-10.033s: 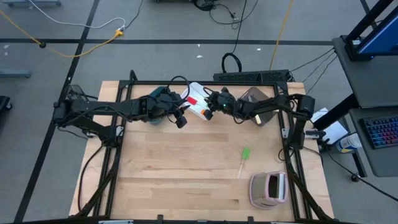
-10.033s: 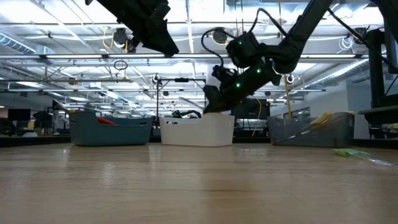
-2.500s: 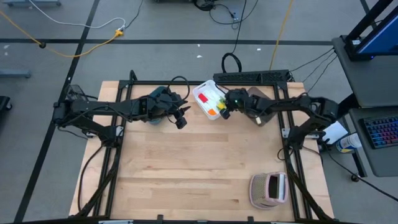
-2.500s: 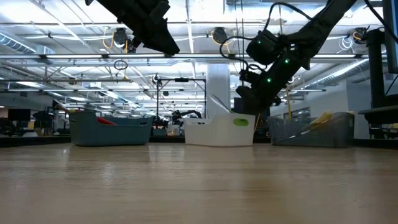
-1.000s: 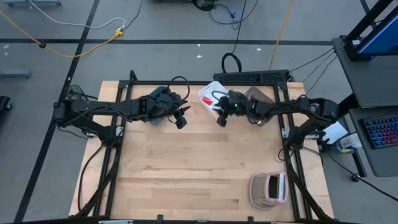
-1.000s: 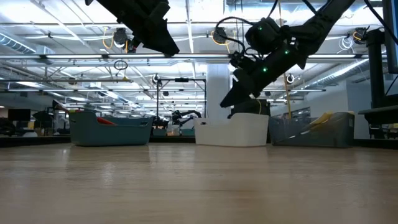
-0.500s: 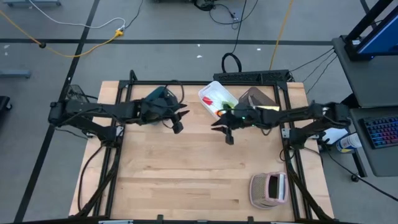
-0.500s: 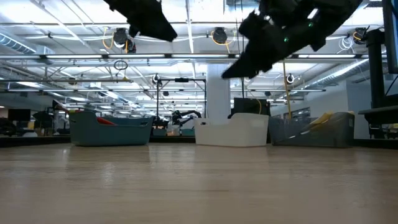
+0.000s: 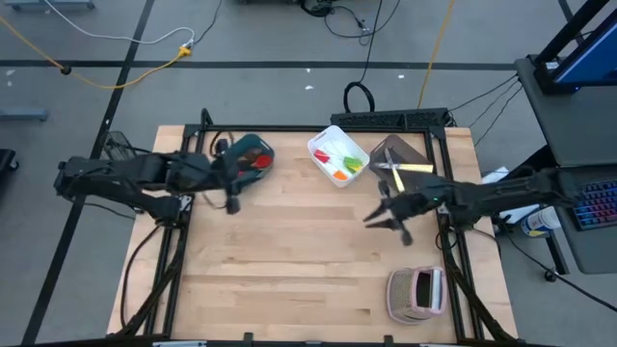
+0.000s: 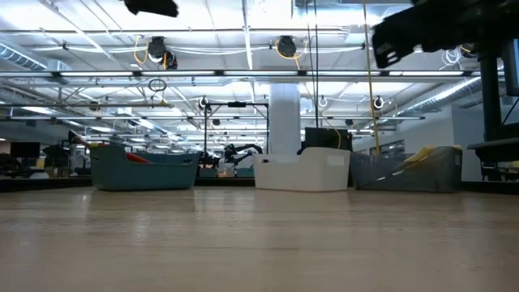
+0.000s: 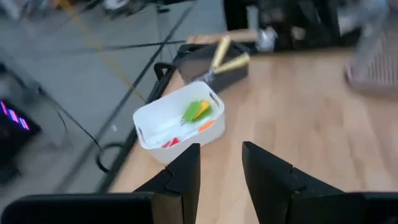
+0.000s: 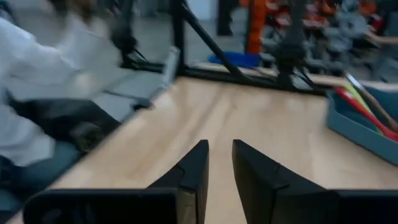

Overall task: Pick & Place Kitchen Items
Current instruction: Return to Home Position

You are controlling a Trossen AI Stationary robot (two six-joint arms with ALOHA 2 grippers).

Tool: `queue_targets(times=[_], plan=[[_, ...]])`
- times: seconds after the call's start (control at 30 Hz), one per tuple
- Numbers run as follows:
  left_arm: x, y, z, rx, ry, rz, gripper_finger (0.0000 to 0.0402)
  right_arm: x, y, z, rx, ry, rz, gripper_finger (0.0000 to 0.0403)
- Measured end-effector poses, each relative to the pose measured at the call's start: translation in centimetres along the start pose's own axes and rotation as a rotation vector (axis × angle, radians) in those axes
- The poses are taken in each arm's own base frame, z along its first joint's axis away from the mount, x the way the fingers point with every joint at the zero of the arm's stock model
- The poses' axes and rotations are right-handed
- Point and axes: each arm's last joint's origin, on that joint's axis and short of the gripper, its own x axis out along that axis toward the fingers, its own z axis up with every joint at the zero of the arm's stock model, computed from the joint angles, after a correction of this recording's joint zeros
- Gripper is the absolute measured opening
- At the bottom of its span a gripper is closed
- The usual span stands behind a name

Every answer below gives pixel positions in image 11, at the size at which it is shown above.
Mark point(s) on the pink mesh utensil holder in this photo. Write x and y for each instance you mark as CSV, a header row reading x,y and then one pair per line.
x,y
382,68

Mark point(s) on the grey translucent plastic bin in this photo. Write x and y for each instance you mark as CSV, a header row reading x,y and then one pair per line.
x,y
192,62

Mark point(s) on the white plastic bin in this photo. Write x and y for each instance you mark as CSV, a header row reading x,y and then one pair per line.
x,y
155,124

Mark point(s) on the black electronic floor device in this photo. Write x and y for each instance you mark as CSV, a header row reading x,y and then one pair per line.
x,y
15,140

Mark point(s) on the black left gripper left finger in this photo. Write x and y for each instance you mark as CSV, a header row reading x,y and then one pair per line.
x,y
177,193

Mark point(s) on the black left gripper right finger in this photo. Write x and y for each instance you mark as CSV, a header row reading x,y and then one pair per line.
x,y
280,193

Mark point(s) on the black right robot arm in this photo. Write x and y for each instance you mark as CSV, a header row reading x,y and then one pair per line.
x,y
304,25

